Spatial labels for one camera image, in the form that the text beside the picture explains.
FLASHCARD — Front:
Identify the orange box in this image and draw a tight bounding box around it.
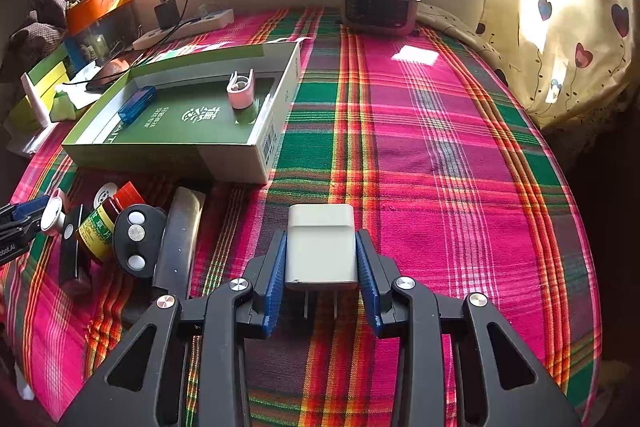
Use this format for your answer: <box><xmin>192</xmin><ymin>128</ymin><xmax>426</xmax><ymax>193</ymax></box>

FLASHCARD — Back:
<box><xmin>65</xmin><ymin>0</ymin><xmax>135</xmax><ymax>35</ymax></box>

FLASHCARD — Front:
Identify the white power strip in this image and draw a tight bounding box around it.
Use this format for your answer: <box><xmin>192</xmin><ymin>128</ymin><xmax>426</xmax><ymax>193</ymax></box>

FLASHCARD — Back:
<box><xmin>132</xmin><ymin>8</ymin><xmax>235</xmax><ymax>50</ymax></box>

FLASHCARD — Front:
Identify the red plastic piece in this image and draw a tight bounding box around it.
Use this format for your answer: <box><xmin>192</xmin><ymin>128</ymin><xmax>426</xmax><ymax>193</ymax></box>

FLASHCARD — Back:
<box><xmin>112</xmin><ymin>181</ymin><xmax>146</xmax><ymax>214</ymax></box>

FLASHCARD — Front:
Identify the silver metal blade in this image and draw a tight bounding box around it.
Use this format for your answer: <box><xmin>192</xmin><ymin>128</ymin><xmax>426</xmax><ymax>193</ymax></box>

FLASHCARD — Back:
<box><xmin>150</xmin><ymin>187</ymin><xmax>208</xmax><ymax>303</ymax></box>

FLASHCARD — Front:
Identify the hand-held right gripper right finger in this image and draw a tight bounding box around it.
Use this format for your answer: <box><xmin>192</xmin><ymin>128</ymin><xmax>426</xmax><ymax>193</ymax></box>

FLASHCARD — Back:
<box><xmin>356</xmin><ymin>231</ymin><xmax>583</xmax><ymax>427</ymax></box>

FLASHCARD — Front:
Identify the glass tank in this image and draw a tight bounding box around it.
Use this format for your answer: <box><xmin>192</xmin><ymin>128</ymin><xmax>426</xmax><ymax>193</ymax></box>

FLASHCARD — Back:
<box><xmin>67</xmin><ymin>4</ymin><xmax>138</xmax><ymax>68</ymax></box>

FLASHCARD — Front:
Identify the pink cable clip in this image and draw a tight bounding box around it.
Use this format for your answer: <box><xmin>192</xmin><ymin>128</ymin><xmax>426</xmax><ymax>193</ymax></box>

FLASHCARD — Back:
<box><xmin>226</xmin><ymin>69</ymin><xmax>257</xmax><ymax>110</ymax></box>

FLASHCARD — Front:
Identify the heart print curtain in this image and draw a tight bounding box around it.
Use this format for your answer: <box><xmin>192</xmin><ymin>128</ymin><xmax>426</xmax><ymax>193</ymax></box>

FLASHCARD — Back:
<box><xmin>480</xmin><ymin>0</ymin><xmax>636</xmax><ymax>132</ymax></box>

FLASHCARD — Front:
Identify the white paper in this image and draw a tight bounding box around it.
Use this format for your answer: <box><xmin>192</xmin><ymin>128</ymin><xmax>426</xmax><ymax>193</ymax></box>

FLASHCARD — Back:
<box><xmin>55</xmin><ymin>64</ymin><xmax>108</xmax><ymax>108</ymax></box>

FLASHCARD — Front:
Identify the green cardboard box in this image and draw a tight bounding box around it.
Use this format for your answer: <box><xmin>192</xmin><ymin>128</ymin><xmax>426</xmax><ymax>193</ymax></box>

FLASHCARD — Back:
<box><xmin>61</xmin><ymin>38</ymin><xmax>303</xmax><ymax>185</ymax></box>

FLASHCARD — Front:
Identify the white tube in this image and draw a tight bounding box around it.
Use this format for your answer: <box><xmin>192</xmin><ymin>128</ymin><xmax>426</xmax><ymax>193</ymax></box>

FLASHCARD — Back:
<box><xmin>21</xmin><ymin>74</ymin><xmax>51</xmax><ymax>128</ymax></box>

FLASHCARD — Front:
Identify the white charger plug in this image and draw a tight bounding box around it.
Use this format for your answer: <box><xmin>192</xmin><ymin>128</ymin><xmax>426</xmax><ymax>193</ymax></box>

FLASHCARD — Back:
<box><xmin>284</xmin><ymin>204</ymin><xmax>362</xmax><ymax>319</ymax></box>

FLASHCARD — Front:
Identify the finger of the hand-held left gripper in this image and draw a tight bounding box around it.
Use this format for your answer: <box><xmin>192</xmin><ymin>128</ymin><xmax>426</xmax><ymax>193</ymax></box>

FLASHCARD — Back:
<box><xmin>0</xmin><ymin>201</ymin><xmax>51</xmax><ymax>238</ymax></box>

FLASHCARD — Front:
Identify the cream dotted cloth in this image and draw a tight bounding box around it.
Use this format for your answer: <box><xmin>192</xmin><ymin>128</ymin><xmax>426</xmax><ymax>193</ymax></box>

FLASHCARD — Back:
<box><xmin>415</xmin><ymin>2</ymin><xmax>511</xmax><ymax>88</ymax></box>

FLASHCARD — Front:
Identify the black smartphone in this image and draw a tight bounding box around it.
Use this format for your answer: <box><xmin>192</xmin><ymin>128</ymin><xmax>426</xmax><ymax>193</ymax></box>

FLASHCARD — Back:
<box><xmin>85</xmin><ymin>52</ymin><xmax>138</xmax><ymax>94</ymax></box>

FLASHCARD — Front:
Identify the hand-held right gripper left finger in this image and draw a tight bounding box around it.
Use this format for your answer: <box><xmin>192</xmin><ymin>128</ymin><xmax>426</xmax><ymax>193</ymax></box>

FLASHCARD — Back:
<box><xmin>60</xmin><ymin>229</ymin><xmax>289</xmax><ymax>427</ymax></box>

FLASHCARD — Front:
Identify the round silver metal gadget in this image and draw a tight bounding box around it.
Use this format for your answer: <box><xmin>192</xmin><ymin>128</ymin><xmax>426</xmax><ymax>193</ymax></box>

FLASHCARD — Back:
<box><xmin>41</xmin><ymin>188</ymin><xmax>69</xmax><ymax>237</ymax></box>

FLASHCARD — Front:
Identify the yellow green box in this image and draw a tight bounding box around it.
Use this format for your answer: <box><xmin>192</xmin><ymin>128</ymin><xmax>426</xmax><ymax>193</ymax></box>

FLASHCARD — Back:
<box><xmin>20</xmin><ymin>47</ymin><xmax>71</xmax><ymax>108</ymax></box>

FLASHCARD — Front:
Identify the plaid blanket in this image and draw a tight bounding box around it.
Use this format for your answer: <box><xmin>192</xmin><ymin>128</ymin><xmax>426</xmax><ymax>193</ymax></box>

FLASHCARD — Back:
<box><xmin>10</xmin><ymin>7</ymin><xmax>601</xmax><ymax>427</ymax></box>

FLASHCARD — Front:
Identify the blue USB stick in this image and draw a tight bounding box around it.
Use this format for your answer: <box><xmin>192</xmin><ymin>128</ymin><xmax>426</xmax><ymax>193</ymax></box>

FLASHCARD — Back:
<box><xmin>117</xmin><ymin>86</ymin><xmax>158</xmax><ymax>125</ymax></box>

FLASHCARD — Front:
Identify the brown bottle yellow label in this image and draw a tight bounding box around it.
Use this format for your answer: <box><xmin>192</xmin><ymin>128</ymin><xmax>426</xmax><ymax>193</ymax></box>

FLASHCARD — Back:
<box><xmin>77</xmin><ymin>182</ymin><xmax>121</xmax><ymax>263</ymax></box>

